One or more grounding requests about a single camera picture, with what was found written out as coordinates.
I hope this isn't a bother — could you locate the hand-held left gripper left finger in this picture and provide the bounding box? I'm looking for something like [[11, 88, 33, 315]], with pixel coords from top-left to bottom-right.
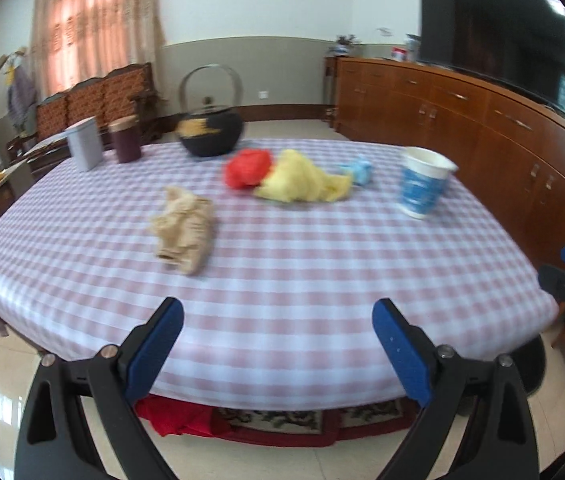
[[15, 296, 184, 480]]

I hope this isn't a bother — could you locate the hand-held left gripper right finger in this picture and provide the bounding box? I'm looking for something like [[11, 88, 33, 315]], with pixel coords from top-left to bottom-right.
[[371, 297, 540, 480]]

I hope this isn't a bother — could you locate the black bin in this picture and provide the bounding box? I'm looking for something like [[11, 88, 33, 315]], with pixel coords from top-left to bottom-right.
[[515, 332, 547, 396]]

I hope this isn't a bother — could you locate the beige cloth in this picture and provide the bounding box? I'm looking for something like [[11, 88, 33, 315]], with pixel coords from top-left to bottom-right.
[[148, 186, 216, 277]]

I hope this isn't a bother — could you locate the blue patterned paper cup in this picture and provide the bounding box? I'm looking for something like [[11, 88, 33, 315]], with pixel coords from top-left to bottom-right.
[[398, 146, 459, 220]]

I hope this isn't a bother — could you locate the light blue wrapper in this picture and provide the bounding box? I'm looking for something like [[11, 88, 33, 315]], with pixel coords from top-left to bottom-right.
[[338, 155, 373, 186]]

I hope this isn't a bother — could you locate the yellow cloth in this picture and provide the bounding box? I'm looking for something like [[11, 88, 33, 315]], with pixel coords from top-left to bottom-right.
[[254, 149, 353, 204]]

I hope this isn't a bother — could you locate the red plastic bag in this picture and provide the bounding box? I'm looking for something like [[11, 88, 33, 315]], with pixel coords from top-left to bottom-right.
[[225, 148, 273, 190]]

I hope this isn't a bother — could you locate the red cloth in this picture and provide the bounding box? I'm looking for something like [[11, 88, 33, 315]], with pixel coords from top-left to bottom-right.
[[135, 395, 213, 437]]

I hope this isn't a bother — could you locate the checked tablecloth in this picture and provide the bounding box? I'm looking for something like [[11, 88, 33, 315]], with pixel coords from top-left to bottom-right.
[[0, 137, 560, 411]]

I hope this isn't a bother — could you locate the patterned red rug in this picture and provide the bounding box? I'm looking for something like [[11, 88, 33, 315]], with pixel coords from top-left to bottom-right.
[[212, 395, 418, 448]]

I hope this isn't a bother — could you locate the wooden sideboard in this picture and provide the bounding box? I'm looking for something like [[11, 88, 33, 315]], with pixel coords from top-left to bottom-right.
[[335, 56, 565, 261]]

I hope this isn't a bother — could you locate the maroon canister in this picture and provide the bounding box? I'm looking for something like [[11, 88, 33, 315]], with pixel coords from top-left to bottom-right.
[[108, 115, 142, 164]]

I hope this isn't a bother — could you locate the grey tin box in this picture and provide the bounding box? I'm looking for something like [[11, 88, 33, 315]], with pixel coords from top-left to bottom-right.
[[65, 116, 104, 171]]

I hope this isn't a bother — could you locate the black iron teapot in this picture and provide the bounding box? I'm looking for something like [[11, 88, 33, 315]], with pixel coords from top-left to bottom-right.
[[177, 63, 244, 157]]

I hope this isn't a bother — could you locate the black television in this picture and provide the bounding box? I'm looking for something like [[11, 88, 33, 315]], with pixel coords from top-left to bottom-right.
[[419, 0, 565, 113]]

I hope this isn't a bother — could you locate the wooden bench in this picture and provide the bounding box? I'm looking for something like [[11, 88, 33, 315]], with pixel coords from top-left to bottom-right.
[[6, 62, 163, 161]]

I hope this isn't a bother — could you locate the small wooden side table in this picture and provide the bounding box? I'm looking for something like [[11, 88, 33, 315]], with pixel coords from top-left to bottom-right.
[[323, 55, 340, 128]]

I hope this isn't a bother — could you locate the hanging coat with hat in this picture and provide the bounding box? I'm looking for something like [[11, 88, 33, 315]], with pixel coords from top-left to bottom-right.
[[0, 47, 38, 138]]

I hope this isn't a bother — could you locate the small potted plant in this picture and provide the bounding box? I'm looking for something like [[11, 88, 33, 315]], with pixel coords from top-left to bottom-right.
[[332, 34, 360, 57]]

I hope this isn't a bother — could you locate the pink curtain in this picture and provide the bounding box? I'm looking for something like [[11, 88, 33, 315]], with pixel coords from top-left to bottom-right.
[[29, 0, 167, 98]]

